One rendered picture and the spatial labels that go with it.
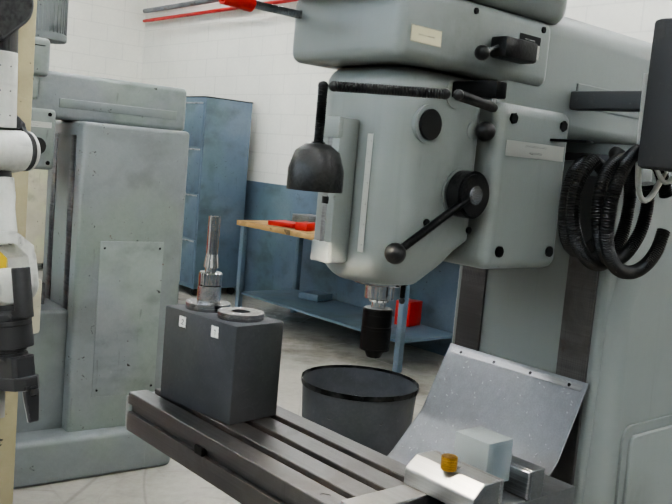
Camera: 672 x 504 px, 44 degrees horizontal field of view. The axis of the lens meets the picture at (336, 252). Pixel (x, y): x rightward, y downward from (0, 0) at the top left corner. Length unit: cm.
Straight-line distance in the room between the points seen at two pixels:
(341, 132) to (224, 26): 847
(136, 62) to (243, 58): 228
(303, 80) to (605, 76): 693
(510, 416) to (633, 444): 22
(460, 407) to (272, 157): 715
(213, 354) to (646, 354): 79
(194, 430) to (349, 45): 75
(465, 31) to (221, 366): 76
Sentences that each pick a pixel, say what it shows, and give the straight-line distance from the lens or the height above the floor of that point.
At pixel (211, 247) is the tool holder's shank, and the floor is 130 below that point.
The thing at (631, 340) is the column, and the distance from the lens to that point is 156.
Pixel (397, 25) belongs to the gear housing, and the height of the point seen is 167.
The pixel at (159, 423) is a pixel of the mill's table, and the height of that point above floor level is 95.
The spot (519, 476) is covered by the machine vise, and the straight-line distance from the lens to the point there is 121.
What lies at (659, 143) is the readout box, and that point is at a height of 155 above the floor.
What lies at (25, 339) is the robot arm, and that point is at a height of 110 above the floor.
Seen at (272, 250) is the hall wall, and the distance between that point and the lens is 859.
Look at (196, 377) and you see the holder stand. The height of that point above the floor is 105.
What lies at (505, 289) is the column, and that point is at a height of 127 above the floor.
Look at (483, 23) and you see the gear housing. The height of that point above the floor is 170.
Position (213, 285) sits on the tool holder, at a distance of 168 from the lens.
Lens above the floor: 149
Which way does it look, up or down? 6 degrees down
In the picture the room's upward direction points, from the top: 5 degrees clockwise
